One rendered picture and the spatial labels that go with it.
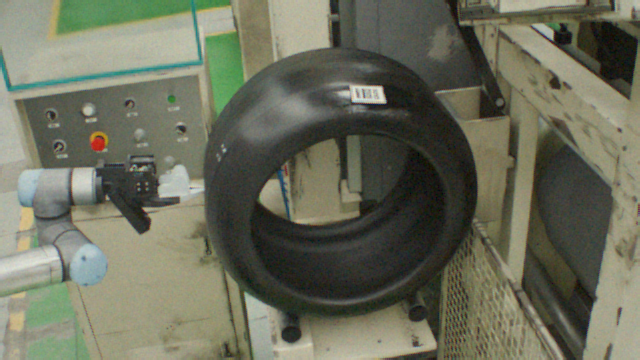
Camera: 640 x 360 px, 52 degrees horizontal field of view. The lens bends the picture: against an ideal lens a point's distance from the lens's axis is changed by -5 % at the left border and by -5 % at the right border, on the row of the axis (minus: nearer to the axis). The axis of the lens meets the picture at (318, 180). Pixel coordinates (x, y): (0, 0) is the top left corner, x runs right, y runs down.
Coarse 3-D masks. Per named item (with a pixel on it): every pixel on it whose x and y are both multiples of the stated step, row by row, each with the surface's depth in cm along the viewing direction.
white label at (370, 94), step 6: (354, 90) 122; (360, 90) 122; (366, 90) 123; (372, 90) 123; (378, 90) 123; (354, 96) 121; (360, 96) 121; (366, 96) 122; (372, 96) 122; (378, 96) 122; (384, 96) 122; (372, 102) 121; (378, 102) 121; (384, 102) 122
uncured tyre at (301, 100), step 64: (320, 64) 131; (384, 64) 135; (256, 128) 124; (320, 128) 122; (384, 128) 124; (448, 128) 129; (256, 192) 126; (448, 192) 133; (256, 256) 133; (320, 256) 166; (384, 256) 163; (448, 256) 141
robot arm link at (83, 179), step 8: (80, 168) 132; (88, 168) 132; (72, 176) 130; (80, 176) 130; (88, 176) 130; (72, 184) 129; (80, 184) 129; (88, 184) 130; (72, 192) 129; (80, 192) 130; (88, 192) 130; (80, 200) 130; (88, 200) 131; (96, 200) 132
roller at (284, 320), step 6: (282, 312) 150; (282, 318) 148; (288, 318) 147; (294, 318) 148; (282, 324) 147; (288, 324) 146; (294, 324) 146; (282, 330) 146; (288, 330) 145; (294, 330) 145; (300, 330) 146; (282, 336) 146; (288, 336) 146; (294, 336) 146; (300, 336) 147; (288, 342) 146; (294, 342) 147
